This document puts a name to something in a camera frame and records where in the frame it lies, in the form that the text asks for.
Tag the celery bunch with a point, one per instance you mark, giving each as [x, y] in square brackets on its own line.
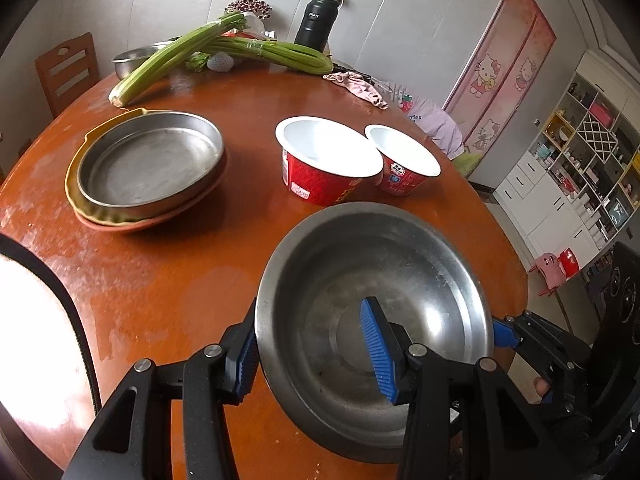
[295, 56]
[159, 64]

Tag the brown slatted wooden chair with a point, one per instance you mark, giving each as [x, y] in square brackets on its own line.
[67, 71]

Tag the red child stool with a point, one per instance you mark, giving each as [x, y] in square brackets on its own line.
[568, 263]

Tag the hello kitty pink door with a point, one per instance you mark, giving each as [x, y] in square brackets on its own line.
[505, 63]

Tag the black thermos bottle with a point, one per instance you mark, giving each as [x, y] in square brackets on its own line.
[317, 22]

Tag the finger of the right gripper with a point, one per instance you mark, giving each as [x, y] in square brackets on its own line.
[556, 355]

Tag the pink child stool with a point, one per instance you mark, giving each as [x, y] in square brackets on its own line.
[551, 270]

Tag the steel pan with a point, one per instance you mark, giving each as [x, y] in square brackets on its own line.
[150, 164]

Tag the front celery bunch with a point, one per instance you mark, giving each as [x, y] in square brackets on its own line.
[159, 64]

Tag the rear celery bunch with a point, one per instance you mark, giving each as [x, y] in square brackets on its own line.
[295, 56]

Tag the white foam-net fruit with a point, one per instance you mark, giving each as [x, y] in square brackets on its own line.
[220, 62]

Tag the person's hand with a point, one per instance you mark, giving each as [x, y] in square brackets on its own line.
[541, 387]

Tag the small steel bowl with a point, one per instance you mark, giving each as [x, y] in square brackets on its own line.
[127, 62]

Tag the large steel bowl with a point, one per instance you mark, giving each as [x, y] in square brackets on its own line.
[342, 298]

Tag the dried flower bouquet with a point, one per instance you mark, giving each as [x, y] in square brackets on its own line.
[259, 8]

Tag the small red paper bowl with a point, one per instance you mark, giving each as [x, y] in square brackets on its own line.
[407, 163]

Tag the large red paper bowl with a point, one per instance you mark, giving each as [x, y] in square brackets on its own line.
[324, 161]

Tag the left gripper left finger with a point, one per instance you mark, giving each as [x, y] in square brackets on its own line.
[131, 435]

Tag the pink cloth on table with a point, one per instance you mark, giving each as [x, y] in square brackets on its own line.
[356, 85]

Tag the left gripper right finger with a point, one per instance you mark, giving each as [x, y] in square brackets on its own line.
[500, 437]

